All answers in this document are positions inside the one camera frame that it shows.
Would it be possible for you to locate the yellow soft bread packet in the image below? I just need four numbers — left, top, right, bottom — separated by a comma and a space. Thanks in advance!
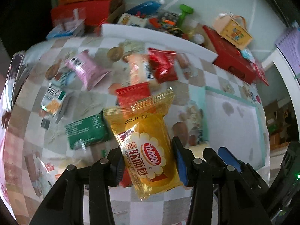
103, 88, 181, 201

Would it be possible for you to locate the pink snack packet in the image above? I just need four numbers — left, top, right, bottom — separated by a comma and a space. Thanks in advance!
65, 50, 111, 91

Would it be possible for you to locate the white tray with teal rim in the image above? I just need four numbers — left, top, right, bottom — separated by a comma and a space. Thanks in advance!
203, 86, 267, 172

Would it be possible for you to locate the green snack packet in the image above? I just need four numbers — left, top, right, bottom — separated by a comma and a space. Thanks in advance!
64, 111, 110, 150

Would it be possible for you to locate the checkered patterned tablecloth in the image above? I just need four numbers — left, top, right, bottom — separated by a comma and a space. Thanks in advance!
4, 37, 269, 224

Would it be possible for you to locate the large red gift box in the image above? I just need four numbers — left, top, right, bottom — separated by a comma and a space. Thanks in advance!
203, 25, 257, 84

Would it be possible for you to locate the white green cracker packet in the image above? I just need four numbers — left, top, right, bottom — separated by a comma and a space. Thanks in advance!
41, 83, 70, 123

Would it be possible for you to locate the red striped snack packet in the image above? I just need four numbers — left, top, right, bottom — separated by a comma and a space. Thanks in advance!
115, 82, 151, 115

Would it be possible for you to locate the light blue small packet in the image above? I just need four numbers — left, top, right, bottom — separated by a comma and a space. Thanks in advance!
240, 48, 255, 63

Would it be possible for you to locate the bright red candy packet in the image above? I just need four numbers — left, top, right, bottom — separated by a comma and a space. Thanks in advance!
147, 48, 178, 83

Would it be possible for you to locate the peach biscuit packet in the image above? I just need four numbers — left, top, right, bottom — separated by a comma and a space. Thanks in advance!
125, 53, 160, 90

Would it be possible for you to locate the small orange cardboard carry box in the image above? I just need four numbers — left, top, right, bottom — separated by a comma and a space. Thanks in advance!
213, 13, 253, 50

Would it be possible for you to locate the white foam board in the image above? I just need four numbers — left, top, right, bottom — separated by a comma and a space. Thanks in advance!
102, 24, 218, 63

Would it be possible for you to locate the bag of colourful toys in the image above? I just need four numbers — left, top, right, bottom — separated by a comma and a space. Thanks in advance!
146, 10, 184, 38

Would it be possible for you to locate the green dumbbell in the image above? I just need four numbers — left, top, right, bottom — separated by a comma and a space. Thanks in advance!
177, 4, 194, 27

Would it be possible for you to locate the smartphone on stand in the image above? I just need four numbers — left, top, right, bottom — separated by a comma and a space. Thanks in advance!
3, 51, 25, 112

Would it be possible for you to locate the blue gel pack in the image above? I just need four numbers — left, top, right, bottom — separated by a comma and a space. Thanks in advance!
126, 0, 165, 17

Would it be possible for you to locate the white illustrated card pack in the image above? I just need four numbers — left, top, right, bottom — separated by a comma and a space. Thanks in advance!
117, 13, 147, 27

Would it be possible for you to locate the clear plastic container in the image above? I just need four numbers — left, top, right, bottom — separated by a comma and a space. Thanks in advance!
46, 8, 86, 40

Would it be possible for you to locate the red box under orange box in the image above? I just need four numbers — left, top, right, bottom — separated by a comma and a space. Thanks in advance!
51, 0, 124, 26

